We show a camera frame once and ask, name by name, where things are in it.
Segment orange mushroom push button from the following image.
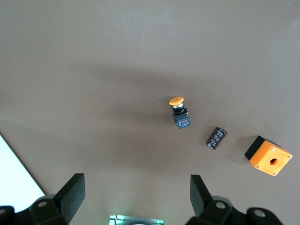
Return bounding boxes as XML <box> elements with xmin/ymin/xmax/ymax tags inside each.
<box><xmin>168</xmin><ymin>96</ymin><xmax>191</xmax><ymax>129</ymax></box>

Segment black cylindrical capacitor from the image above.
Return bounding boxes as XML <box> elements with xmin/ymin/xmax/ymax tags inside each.
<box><xmin>206</xmin><ymin>126</ymin><xmax>227</xmax><ymax>150</ymax></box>

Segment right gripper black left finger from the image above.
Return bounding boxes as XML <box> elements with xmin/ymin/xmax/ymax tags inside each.
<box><xmin>54</xmin><ymin>173</ymin><xmax>86</xmax><ymax>225</ymax></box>

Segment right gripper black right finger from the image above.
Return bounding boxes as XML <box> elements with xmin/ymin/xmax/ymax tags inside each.
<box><xmin>190</xmin><ymin>174</ymin><xmax>214</xmax><ymax>218</ymax></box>

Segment orange and black switch box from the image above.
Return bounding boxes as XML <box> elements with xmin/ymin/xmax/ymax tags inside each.
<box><xmin>244</xmin><ymin>135</ymin><xmax>293</xmax><ymax>177</ymax></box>

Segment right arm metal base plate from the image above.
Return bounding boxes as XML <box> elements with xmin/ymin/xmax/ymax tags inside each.
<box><xmin>109</xmin><ymin>214</ymin><xmax>166</xmax><ymax>225</ymax></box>

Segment white drawer cabinet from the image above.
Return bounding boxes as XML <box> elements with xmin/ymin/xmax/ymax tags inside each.
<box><xmin>0</xmin><ymin>133</ymin><xmax>46</xmax><ymax>213</ymax></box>

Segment black right wrist camera bracket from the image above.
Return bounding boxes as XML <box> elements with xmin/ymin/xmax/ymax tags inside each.
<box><xmin>0</xmin><ymin>198</ymin><xmax>293</xmax><ymax>225</ymax></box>

